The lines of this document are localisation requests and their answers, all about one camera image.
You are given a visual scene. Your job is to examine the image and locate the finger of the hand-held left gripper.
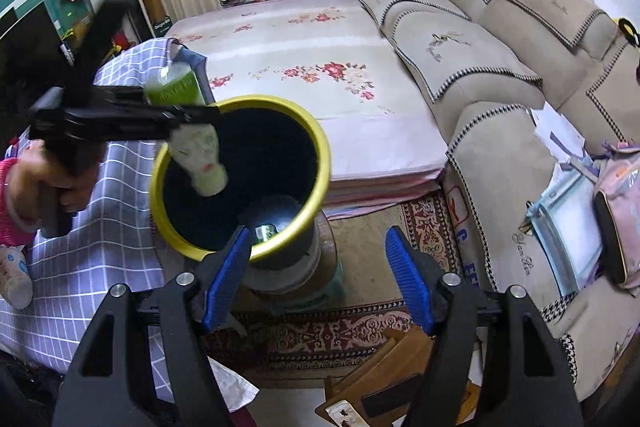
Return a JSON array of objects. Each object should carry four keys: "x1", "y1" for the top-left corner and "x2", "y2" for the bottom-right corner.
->
[
  {"x1": 117, "y1": 114, "x2": 192, "y2": 142},
  {"x1": 116, "y1": 87, "x2": 222, "y2": 126}
]

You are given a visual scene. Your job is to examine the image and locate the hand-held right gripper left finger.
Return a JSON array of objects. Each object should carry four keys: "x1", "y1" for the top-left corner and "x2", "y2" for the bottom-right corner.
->
[{"x1": 52, "y1": 226, "x2": 253, "y2": 427}]

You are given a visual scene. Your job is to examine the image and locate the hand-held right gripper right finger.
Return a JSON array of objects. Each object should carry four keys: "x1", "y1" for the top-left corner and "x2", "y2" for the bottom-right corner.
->
[{"x1": 385, "y1": 226, "x2": 586, "y2": 427}]

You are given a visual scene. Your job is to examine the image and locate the small white drink bottle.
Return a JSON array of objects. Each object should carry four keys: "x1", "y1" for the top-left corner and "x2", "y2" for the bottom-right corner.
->
[{"x1": 170, "y1": 122, "x2": 230, "y2": 196}]

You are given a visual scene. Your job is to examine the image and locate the yellow-rimmed black trash bin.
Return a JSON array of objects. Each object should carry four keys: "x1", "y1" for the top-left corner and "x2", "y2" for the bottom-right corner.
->
[{"x1": 150, "y1": 94, "x2": 332, "y2": 275}]

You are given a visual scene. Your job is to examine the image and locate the person's left forearm pink sleeve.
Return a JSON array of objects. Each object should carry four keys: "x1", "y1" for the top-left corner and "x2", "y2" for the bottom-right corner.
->
[{"x1": 0, "y1": 157, "x2": 38, "y2": 249}]

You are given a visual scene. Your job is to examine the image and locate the person's left hand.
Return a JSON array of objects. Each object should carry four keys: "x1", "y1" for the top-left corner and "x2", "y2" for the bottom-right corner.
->
[{"x1": 12, "y1": 141, "x2": 107, "y2": 228}]

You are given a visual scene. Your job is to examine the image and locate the green drink carton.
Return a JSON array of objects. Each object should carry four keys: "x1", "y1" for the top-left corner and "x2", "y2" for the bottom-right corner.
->
[{"x1": 144, "y1": 62, "x2": 207, "y2": 106}]

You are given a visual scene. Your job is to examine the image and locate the black television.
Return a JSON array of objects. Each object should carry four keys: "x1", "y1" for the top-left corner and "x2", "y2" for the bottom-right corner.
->
[{"x1": 0, "y1": 2, "x2": 77, "y2": 142}]

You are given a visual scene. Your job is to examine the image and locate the red patterned rug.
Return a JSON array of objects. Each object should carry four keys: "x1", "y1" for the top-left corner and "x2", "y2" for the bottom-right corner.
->
[{"x1": 205, "y1": 192, "x2": 466, "y2": 374}]

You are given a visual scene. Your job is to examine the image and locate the round stool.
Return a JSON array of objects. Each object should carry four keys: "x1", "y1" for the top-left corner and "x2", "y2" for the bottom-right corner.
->
[{"x1": 240, "y1": 212, "x2": 347, "y2": 308}]

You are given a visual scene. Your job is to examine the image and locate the wooden stool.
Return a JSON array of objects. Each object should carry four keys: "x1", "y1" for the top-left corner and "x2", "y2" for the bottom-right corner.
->
[{"x1": 315, "y1": 324, "x2": 482, "y2": 427}]

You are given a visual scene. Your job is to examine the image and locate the crumpled white tissue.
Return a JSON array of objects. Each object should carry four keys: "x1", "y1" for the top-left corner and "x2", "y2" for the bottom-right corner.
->
[{"x1": 207, "y1": 356, "x2": 261, "y2": 414}]

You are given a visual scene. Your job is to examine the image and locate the beige sofa with embroidered covers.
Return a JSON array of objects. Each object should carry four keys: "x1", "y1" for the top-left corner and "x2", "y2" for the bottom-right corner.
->
[{"x1": 352, "y1": 0, "x2": 640, "y2": 404}]

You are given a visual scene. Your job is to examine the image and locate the pale blue book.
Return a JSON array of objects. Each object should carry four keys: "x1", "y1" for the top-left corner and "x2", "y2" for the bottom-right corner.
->
[{"x1": 525, "y1": 166, "x2": 606, "y2": 299}]

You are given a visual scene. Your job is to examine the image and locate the white bottle with blue label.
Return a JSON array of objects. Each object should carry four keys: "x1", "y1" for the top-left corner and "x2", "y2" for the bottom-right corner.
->
[{"x1": 0, "y1": 244, "x2": 34, "y2": 310}]

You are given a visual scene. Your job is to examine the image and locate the white loose papers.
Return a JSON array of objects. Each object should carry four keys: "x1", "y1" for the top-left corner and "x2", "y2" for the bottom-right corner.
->
[{"x1": 531, "y1": 103, "x2": 587, "y2": 164}]

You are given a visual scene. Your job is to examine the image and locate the pink backpack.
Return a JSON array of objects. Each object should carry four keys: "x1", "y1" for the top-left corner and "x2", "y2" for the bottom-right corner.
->
[{"x1": 592, "y1": 141, "x2": 640, "y2": 292}]

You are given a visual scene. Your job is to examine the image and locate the yellow and black plush toy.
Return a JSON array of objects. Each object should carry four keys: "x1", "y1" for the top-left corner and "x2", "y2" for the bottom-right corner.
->
[{"x1": 616, "y1": 18, "x2": 640, "y2": 48}]

